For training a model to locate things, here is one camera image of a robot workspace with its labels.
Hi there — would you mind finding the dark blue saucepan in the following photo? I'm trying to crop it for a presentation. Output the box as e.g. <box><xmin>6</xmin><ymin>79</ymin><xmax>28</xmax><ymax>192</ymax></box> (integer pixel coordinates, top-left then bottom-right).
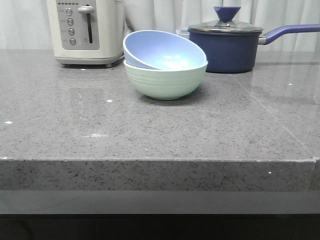
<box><xmin>188</xmin><ymin>24</ymin><xmax>320</xmax><ymax>74</ymax></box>

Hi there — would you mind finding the blue bowl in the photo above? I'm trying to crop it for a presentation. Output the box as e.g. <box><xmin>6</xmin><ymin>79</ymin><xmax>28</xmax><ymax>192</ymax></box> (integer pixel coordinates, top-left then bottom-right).
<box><xmin>123</xmin><ymin>30</ymin><xmax>207</xmax><ymax>71</ymax></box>

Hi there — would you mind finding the white curtain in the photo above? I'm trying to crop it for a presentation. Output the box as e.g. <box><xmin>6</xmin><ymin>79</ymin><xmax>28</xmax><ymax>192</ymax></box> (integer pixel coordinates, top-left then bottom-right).
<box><xmin>0</xmin><ymin>0</ymin><xmax>320</xmax><ymax>50</ymax></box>

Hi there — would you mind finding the green bowl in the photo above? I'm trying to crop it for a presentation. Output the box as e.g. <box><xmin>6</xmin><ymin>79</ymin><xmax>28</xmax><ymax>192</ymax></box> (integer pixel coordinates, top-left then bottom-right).
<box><xmin>123</xmin><ymin>61</ymin><xmax>208</xmax><ymax>100</ymax></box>

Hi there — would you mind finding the cream white toaster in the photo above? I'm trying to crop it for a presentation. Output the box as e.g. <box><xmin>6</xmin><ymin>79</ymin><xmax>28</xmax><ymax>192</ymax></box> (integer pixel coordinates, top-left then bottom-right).
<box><xmin>46</xmin><ymin>0</ymin><xmax>126</xmax><ymax>66</ymax></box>

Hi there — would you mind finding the glass pot lid blue knob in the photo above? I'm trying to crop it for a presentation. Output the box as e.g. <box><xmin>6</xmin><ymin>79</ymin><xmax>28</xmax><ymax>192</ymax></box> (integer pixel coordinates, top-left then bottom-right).
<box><xmin>188</xmin><ymin>6</ymin><xmax>263</xmax><ymax>34</ymax></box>

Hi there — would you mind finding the clear plastic container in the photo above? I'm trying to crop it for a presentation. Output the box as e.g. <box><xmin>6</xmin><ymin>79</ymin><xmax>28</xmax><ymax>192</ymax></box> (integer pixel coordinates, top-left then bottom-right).
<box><xmin>175</xmin><ymin>26</ymin><xmax>190</xmax><ymax>39</ymax></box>

